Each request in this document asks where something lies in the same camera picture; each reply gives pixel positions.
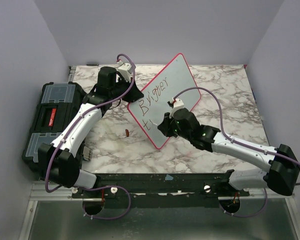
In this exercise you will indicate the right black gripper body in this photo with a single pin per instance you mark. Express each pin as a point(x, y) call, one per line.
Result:
point(171, 128)

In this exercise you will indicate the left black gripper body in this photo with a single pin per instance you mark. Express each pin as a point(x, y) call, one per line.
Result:
point(122, 86)

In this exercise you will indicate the pink framed whiteboard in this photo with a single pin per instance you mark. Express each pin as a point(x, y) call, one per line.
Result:
point(171, 80)

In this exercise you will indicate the red marker cap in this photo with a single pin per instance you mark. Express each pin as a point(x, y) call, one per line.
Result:
point(127, 132)

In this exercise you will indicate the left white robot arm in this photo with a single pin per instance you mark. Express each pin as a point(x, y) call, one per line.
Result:
point(57, 160)

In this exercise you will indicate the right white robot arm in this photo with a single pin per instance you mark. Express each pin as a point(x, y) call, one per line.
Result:
point(276, 167)

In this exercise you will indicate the black plastic toolbox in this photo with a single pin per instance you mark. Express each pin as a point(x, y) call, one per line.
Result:
point(58, 105)

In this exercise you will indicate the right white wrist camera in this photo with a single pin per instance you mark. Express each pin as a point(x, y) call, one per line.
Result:
point(175, 104)

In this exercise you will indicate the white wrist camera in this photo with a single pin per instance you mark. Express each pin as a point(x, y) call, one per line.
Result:
point(126, 70)
point(175, 104)

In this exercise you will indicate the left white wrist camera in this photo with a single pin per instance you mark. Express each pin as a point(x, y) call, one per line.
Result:
point(126, 70)

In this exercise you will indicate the black mounting rail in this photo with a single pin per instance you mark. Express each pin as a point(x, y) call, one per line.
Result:
point(160, 190)

